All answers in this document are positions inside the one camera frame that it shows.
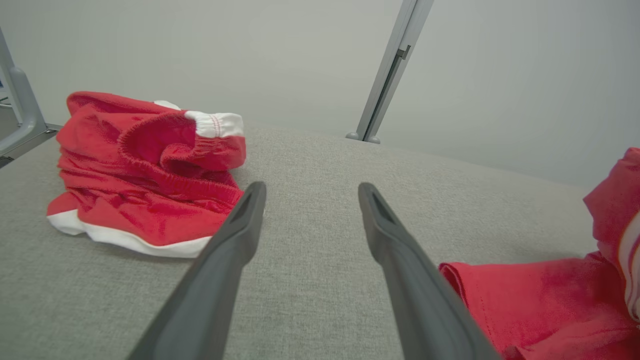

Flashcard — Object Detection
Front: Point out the grey rolling stand frame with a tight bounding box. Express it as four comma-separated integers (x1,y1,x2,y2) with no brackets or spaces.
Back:
0,27,62,168

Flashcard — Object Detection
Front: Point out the red jersey with lettering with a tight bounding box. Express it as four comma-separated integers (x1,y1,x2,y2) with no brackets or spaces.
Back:
439,147,640,360

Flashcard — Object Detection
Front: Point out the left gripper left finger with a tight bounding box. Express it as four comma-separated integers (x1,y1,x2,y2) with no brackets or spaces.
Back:
127,181,267,360

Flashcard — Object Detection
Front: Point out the red shorts white trim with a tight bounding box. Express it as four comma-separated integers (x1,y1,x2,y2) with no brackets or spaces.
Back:
46,91,247,259

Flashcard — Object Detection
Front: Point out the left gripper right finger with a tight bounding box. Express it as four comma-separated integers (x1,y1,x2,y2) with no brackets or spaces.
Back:
357,182,502,360

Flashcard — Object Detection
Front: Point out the grey partition post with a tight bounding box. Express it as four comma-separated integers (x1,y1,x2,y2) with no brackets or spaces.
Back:
346,0,435,145

